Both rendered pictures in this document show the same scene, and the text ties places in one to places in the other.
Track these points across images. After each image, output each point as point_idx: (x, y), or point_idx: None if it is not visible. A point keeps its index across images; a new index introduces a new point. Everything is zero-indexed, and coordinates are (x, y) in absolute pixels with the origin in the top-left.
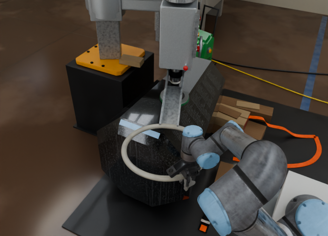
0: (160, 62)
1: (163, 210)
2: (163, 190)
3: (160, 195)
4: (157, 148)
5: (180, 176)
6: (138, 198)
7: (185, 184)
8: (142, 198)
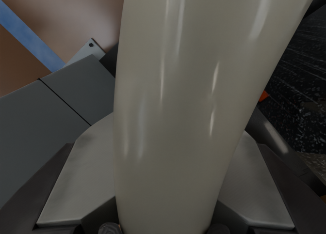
0: None
1: None
2: (297, 58)
3: (291, 51)
4: None
5: (139, 210)
6: (320, 11)
7: (94, 147)
8: (313, 18)
